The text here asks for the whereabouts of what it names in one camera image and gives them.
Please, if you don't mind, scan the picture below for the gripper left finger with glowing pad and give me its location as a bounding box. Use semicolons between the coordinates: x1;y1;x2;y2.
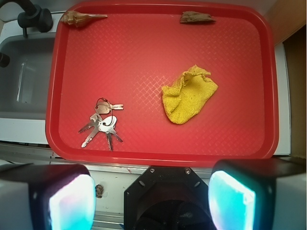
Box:
0;163;96;230

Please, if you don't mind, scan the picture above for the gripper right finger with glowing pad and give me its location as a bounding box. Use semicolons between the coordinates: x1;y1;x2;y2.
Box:
208;159;307;230

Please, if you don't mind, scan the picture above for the small brown debris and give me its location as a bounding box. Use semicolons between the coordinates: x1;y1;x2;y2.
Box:
95;184;104;198

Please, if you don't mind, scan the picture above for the silver key bunch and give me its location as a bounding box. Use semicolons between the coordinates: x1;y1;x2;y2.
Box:
78;98;124;151

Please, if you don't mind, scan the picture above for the grey sink basin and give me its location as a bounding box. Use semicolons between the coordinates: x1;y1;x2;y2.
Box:
0;33;55;120

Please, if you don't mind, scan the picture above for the yellow knitted cloth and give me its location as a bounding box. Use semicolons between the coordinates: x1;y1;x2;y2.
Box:
162;65;218;125

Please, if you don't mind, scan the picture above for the red plastic tray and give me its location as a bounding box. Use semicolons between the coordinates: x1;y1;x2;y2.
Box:
46;0;279;167

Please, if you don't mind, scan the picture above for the black faucet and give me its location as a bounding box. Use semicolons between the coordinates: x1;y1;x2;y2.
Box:
0;0;54;68

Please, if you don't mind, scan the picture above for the brown spiral seashell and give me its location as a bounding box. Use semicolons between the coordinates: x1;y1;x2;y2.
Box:
60;11;108;27

